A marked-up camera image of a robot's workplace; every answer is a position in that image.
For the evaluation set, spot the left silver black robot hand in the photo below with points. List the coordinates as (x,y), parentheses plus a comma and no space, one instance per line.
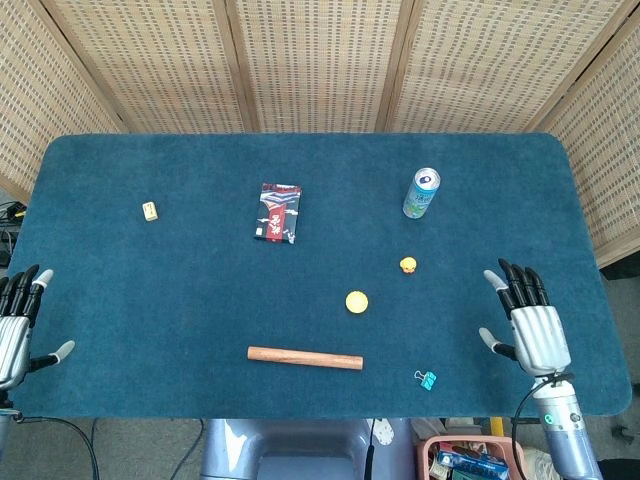
(12,340)

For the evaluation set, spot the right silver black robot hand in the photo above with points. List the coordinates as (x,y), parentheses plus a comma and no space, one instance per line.
(540,340)

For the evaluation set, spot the small orange toy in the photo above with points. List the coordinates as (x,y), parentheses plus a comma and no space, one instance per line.
(408,265)

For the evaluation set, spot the yellow round disc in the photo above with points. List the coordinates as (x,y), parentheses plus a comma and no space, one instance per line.
(356,302)

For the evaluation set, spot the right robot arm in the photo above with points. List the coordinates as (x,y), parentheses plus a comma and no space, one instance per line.
(565,430)

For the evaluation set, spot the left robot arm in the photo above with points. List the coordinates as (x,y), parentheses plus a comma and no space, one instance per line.
(3,425)

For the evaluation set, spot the teal binder clip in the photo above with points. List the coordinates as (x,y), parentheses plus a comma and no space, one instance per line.
(430,381)

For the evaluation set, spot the blue box in basket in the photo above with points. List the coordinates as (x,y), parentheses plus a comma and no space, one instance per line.
(472,465)

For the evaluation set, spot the blue carpet table mat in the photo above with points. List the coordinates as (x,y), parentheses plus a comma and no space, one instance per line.
(150,300)

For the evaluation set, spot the pink plastic basket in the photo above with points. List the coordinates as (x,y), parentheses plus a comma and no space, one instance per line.
(422,457)

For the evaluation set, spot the white perforated plate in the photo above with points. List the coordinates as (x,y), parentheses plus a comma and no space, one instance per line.
(385,432)

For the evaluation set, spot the light blue drink can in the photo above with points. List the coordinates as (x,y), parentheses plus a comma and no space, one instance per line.
(420,197)

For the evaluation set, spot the woven bamboo screen panel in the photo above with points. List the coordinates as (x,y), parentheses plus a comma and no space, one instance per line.
(40,100)
(320,65)
(610,165)
(500,65)
(160,65)

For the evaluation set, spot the cream mahjong tile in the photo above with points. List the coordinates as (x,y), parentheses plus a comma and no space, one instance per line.
(150,211)

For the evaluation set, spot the wooden rolling rod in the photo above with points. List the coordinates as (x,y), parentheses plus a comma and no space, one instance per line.
(305,358)

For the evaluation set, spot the blue grey robot torso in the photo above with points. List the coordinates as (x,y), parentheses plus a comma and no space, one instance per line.
(300,445)

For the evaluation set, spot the black red card box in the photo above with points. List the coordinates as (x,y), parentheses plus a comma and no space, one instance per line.
(277,215)

